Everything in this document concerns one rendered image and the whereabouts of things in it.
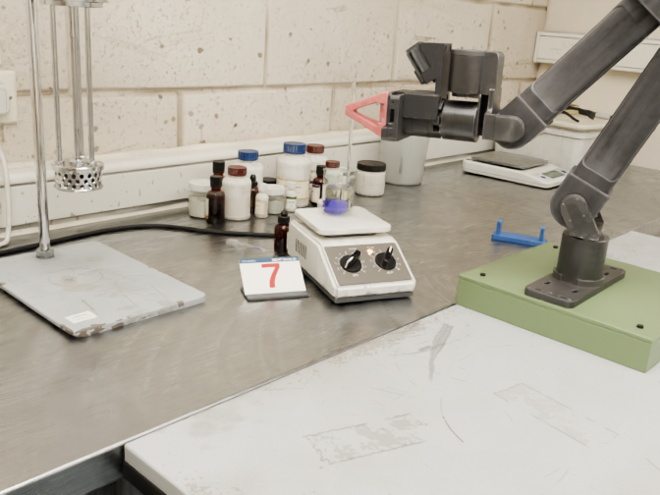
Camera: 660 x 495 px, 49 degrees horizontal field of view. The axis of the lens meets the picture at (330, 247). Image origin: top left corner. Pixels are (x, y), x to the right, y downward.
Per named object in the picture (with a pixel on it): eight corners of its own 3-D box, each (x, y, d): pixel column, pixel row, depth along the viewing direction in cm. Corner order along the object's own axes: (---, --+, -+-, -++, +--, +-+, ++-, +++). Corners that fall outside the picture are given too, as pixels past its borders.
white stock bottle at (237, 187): (252, 220, 139) (254, 169, 135) (224, 221, 137) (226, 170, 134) (246, 213, 143) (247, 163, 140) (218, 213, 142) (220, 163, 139)
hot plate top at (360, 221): (393, 232, 110) (394, 226, 110) (320, 236, 105) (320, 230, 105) (359, 210, 120) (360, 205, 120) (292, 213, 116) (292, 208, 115)
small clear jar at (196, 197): (188, 219, 137) (189, 185, 135) (187, 210, 142) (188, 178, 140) (219, 219, 138) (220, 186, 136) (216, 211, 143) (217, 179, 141)
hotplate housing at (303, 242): (415, 299, 106) (421, 247, 103) (333, 306, 101) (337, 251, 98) (353, 250, 125) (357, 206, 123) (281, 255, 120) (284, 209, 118)
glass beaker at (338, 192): (336, 222, 111) (340, 170, 108) (312, 214, 114) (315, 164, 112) (363, 217, 115) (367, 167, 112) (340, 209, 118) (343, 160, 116)
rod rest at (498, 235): (546, 244, 137) (549, 225, 136) (544, 248, 134) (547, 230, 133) (493, 235, 141) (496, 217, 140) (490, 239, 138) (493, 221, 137)
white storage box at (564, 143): (635, 166, 225) (644, 119, 221) (576, 178, 201) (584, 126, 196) (547, 148, 246) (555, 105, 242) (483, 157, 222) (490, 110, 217)
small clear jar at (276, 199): (278, 208, 148) (279, 183, 147) (288, 214, 145) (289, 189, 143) (257, 209, 146) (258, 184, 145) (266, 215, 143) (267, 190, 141)
